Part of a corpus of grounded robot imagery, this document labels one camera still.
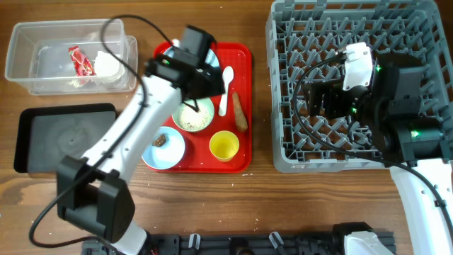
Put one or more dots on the brown food chunk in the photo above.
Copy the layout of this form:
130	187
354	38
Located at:
160	141

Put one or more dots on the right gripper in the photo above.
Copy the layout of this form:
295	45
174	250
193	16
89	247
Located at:
314	103

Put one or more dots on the white rice pile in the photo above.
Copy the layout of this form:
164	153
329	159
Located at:
189	120

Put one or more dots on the brown carrot-like food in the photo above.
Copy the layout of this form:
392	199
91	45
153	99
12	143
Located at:
240	119

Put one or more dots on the small light blue bowl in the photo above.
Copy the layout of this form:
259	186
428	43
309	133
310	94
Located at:
169	153

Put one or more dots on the large light blue plate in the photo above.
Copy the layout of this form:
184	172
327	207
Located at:
212	58

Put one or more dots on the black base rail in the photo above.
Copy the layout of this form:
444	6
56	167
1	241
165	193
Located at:
341	240

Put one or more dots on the white plastic spoon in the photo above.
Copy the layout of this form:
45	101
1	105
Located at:
227	76

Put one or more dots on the white tissue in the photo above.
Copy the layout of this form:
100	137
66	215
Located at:
107	68

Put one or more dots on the mint green bowl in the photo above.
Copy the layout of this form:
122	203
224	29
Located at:
195	106

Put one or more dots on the grey dishwasher rack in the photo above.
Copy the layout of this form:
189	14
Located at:
302	33

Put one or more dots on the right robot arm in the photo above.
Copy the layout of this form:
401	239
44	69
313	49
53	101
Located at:
383	94

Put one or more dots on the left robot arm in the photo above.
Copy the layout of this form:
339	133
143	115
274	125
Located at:
94	189

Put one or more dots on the clear plastic bin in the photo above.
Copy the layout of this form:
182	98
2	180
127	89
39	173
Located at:
38	57

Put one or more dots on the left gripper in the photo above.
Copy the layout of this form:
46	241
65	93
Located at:
210	81

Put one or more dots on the red serving tray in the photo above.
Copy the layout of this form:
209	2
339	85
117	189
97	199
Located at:
198	157

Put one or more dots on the yellow plastic cup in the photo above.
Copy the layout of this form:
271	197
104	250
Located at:
224	145

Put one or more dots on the red snack wrapper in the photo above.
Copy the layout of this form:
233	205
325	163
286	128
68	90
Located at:
82	63

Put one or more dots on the black waste tray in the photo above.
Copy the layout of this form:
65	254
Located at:
46	135

